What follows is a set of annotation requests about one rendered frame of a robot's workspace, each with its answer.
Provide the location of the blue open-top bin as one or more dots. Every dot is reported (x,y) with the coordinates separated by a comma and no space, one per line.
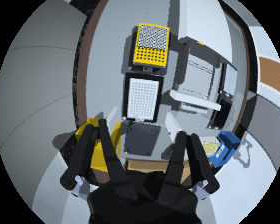
(227,140)

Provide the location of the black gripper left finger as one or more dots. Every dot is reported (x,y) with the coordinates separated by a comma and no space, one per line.
(75,178)

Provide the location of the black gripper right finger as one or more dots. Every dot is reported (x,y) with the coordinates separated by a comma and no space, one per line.
(203,180)

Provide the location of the yellow bin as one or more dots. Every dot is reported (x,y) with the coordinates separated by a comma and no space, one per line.
(98,161)

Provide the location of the light grey bench mat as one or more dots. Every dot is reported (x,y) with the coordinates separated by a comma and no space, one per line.
(108,63)

